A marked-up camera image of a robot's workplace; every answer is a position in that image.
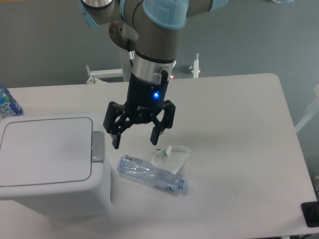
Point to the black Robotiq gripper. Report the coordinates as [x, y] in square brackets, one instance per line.
[145, 100]

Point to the white push-button trash can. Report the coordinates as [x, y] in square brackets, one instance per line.
[56, 165]

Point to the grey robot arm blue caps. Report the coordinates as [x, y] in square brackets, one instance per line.
[150, 31]

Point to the white plastic wrapper green print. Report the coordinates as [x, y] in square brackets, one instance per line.
[170, 158]

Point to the crushed clear plastic bottle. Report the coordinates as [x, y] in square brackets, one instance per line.
[144, 171]

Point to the blue labelled water bottle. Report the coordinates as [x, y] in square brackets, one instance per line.
[9, 107]

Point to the black device at table edge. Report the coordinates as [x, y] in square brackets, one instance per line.
[311, 213]

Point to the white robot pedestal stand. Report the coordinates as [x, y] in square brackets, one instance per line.
[127, 58]

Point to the white table leg frame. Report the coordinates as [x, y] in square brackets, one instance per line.
[311, 110]

